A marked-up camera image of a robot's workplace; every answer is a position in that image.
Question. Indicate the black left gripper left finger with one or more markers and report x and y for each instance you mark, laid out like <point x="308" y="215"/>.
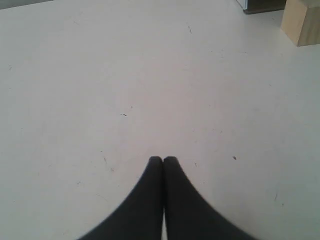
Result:
<point x="140" y="215"/>

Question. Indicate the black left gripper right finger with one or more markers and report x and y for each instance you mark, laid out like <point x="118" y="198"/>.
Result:
<point x="188" y="216"/>

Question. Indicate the blue white cardboard box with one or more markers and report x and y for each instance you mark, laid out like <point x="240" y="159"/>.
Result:
<point x="261" y="6"/>

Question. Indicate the light wooden cube block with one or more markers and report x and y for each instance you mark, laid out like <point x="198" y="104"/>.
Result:
<point x="301" y="22"/>

